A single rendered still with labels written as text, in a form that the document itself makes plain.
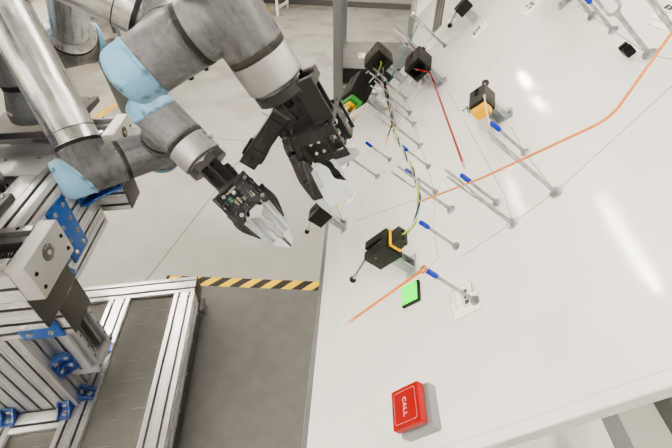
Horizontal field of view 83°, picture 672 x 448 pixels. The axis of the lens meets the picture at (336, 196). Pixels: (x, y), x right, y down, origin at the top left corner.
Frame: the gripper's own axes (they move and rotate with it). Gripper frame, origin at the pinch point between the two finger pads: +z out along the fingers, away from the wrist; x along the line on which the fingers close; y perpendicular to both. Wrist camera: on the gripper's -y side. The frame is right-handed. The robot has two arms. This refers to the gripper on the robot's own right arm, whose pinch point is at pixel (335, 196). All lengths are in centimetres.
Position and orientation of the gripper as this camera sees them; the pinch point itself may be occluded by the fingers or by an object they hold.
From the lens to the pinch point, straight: 60.3
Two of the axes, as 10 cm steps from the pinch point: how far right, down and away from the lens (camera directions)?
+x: 1.2, -6.8, 7.2
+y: 8.8, -2.6, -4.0
